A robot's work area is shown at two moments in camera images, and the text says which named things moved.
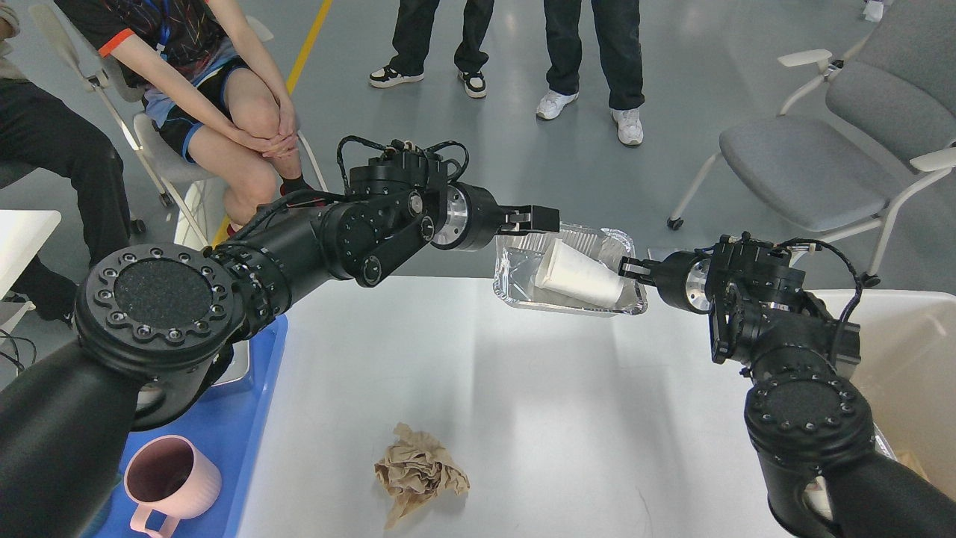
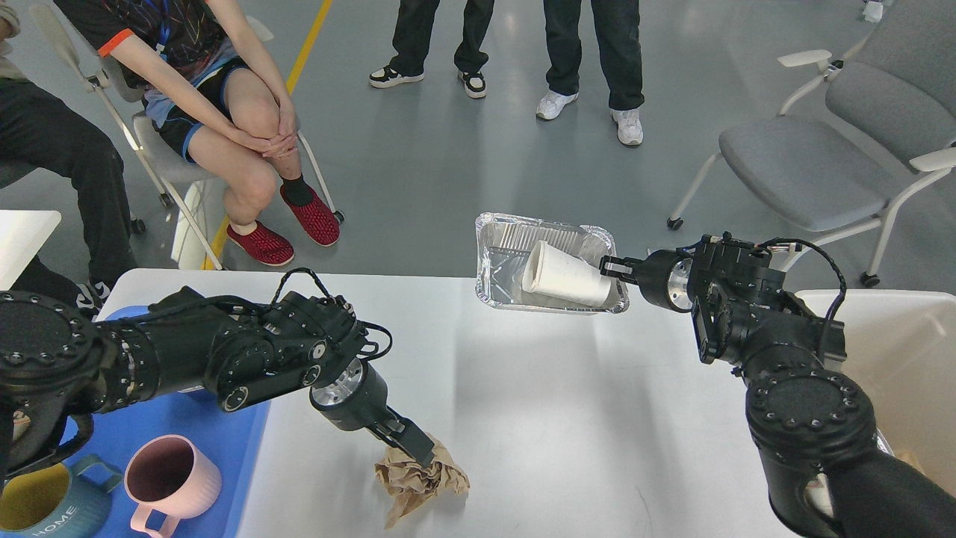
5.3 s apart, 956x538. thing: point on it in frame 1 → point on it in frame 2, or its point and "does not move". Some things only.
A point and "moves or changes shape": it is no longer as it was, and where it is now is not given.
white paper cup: x=573 y=273 moves or changes shape
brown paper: x=414 y=468 does not move
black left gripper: x=468 y=217 → x=354 y=398
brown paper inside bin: x=907 y=457 does not move
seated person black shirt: x=210 y=97 does not move
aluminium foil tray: x=575 y=270 moves or changes shape
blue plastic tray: x=229 y=419 does not move
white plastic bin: x=907 y=372 does not move
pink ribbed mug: x=168 y=480 does not move
